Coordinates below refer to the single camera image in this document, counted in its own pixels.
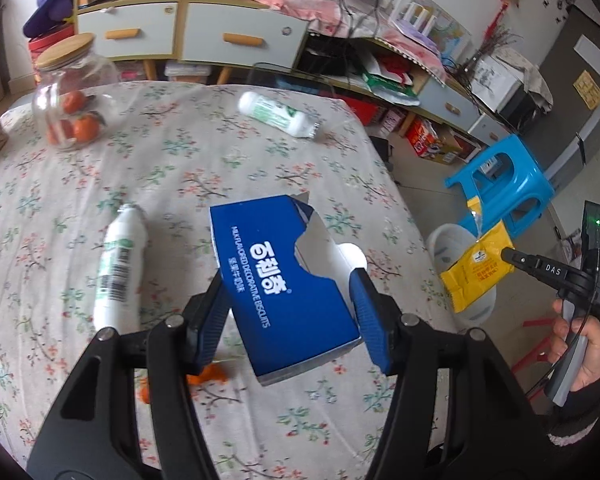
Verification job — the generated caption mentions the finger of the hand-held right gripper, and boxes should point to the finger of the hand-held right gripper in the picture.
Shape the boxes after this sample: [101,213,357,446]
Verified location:
[500,246,541,273]

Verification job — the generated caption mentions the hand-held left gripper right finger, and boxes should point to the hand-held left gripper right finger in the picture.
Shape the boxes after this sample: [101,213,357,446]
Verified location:
[349,266,551,480]

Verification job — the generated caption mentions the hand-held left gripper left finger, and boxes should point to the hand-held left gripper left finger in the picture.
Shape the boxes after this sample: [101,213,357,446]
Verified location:
[26,272,233,480]

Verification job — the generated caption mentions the yellow snack packet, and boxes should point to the yellow snack packet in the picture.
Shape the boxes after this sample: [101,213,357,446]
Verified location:
[440,196,516,313]

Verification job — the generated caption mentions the white waste bin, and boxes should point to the white waste bin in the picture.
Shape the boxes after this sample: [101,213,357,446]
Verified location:
[426,223,498,324]

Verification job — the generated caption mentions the blue biscuit box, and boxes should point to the blue biscuit box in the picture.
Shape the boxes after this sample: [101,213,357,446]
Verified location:
[209,192,366,387]

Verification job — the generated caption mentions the person's right forearm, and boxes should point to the person's right forearm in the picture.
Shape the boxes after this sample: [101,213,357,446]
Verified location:
[547,362,600,480]

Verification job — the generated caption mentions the person's right hand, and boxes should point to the person's right hand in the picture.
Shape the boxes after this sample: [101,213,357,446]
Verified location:
[552,299,600,393]

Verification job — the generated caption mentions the orange peel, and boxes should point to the orange peel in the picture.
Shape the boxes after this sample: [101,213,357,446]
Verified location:
[139,362,228,403]

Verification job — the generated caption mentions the blue plastic stool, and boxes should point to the blue plastic stool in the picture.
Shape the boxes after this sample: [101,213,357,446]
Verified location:
[444,134,556,238]

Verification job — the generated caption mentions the white bottle green label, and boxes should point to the white bottle green label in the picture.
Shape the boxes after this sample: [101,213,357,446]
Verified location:
[92,203,149,333]
[237,91,323,140]

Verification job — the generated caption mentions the red cardboard box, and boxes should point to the red cardboard box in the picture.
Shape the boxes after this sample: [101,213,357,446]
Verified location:
[405,117,481,166]

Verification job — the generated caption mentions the floral tablecloth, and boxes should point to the floral tablecloth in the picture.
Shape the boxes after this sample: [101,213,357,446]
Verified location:
[0,80,461,480]

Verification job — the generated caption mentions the low wooden side cabinet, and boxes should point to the low wooden side cabinet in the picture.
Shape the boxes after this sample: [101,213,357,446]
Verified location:
[300,30,511,146]

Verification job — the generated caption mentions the white microwave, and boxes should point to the white microwave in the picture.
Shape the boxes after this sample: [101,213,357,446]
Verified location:
[472,52,536,116]

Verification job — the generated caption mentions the yellow sticky notes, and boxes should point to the yellow sticky notes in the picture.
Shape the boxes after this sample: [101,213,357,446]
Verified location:
[572,71,600,108]

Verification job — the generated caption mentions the vase with dried twigs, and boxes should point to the vase with dried twigs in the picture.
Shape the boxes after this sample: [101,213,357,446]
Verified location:
[455,25,523,91]

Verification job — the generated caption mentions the green and white bag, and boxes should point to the green and white bag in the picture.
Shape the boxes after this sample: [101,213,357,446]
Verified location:
[362,72,421,107]

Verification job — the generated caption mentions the white gift bag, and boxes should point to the white gift bag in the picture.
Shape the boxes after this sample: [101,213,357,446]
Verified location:
[390,0,473,51]

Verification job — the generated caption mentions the glass jar with wooden lid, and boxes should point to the glass jar with wooden lid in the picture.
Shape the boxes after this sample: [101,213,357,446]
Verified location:
[31,32,120,152]

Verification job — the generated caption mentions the wooden cabinet with drawers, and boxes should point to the wooden cabinet with drawers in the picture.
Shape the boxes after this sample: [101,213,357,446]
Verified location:
[75,0,311,86]

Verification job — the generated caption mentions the purple hat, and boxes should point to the purple hat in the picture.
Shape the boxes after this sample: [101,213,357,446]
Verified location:
[22,0,78,38]

